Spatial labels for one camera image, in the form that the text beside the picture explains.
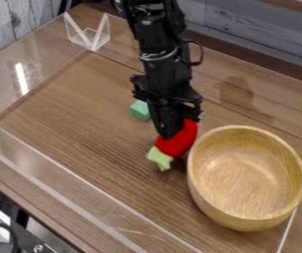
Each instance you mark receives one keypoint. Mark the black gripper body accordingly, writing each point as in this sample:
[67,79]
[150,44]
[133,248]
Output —
[166,82]

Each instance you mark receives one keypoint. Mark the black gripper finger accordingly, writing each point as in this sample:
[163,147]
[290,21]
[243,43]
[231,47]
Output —
[167,118]

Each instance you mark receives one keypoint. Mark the red plush strawberry toy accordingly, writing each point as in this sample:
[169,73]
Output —
[169,149]

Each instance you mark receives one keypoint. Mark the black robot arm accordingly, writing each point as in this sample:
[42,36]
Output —
[157,23]

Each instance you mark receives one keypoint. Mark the green foam block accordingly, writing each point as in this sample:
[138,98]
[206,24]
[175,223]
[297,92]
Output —
[139,110]

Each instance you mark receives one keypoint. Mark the wooden bowl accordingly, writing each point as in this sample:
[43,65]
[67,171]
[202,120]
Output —
[245,177]

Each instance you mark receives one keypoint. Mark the clear acrylic corner bracket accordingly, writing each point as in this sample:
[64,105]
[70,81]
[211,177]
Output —
[88,38]

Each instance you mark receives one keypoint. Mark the clear acrylic tray wall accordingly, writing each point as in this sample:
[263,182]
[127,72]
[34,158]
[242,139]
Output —
[72,148]

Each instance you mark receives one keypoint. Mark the black metal table bracket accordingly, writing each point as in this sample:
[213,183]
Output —
[30,243]

